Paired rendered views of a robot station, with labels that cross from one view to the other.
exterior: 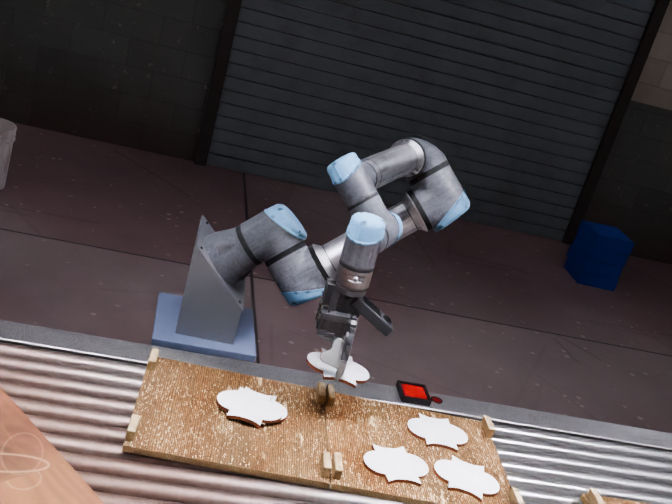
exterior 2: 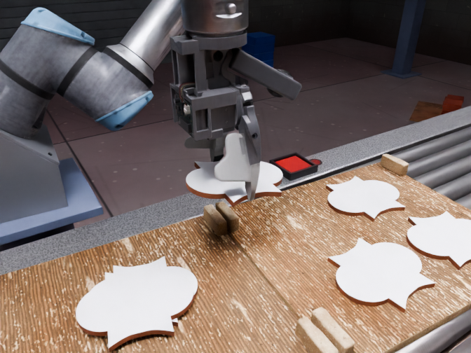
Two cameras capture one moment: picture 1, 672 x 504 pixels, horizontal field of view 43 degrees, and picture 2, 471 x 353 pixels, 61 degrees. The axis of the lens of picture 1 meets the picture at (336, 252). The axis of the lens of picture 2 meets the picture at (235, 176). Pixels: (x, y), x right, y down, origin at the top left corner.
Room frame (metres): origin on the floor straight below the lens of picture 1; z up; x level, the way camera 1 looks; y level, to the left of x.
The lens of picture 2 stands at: (1.20, 0.09, 1.34)
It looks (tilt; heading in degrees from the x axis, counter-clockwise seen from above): 30 degrees down; 341
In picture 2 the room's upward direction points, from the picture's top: straight up
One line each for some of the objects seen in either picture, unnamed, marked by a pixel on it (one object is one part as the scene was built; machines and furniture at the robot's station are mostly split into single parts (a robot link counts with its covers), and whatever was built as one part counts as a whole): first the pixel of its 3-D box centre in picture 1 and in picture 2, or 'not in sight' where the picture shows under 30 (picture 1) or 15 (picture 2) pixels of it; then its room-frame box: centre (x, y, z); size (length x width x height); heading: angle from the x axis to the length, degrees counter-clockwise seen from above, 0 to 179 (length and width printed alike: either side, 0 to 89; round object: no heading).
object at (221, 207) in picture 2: (330, 395); (226, 216); (1.72, -0.08, 0.95); 0.06 x 0.02 x 0.03; 9
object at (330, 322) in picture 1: (340, 308); (212, 83); (1.66, -0.04, 1.20); 0.09 x 0.08 x 0.12; 99
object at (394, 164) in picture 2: (488, 426); (394, 164); (1.79, -0.46, 0.95); 0.06 x 0.02 x 0.03; 9
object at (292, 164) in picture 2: (413, 393); (293, 166); (1.89, -0.29, 0.92); 0.06 x 0.06 x 0.01; 13
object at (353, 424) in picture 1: (415, 452); (369, 235); (1.62, -0.29, 0.93); 0.41 x 0.35 x 0.02; 99
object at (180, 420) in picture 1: (232, 417); (118, 335); (1.56, 0.11, 0.93); 0.41 x 0.35 x 0.02; 99
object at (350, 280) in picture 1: (353, 276); (216, 12); (1.66, -0.05, 1.28); 0.08 x 0.08 x 0.05
